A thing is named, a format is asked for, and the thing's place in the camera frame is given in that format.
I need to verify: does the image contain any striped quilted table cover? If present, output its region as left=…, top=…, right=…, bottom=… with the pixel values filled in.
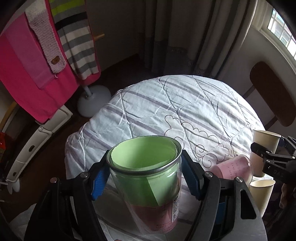
left=65, top=75, right=265, bottom=240

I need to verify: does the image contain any grey curtain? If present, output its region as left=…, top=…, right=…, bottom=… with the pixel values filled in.
left=135, top=1, right=257, bottom=80

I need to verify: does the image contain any lying white paper cup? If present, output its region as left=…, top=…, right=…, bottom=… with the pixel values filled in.
left=249, top=179, right=275, bottom=217

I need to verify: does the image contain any light pink cloth strip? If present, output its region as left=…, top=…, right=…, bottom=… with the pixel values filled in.
left=4, top=16, right=54, bottom=89

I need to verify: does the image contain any white plastic frame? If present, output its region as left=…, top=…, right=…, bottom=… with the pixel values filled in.
left=1, top=106, right=73, bottom=194

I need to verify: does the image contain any magenta pink towel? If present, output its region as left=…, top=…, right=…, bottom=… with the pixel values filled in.
left=1, top=1, right=101, bottom=123

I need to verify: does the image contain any upright white paper cup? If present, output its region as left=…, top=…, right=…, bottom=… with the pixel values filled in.
left=250, top=130, right=281, bottom=177

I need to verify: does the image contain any pink knitted scarf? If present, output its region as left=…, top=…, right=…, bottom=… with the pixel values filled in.
left=25, top=1, right=66, bottom=74

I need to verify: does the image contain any grey white striped garment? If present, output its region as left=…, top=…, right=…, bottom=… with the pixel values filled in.
left=49, top=0, right=99, bottom=80

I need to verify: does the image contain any window with white frame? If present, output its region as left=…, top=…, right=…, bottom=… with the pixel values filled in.
left=252, top=1, right=295, bottom=69

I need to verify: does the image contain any white stand base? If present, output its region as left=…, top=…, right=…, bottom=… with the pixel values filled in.
left=77, top=85, right=111, bottom=118

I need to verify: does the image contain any green pink lined glass cup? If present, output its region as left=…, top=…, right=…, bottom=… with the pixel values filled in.
left=106, top=136, right=183, bottom=235

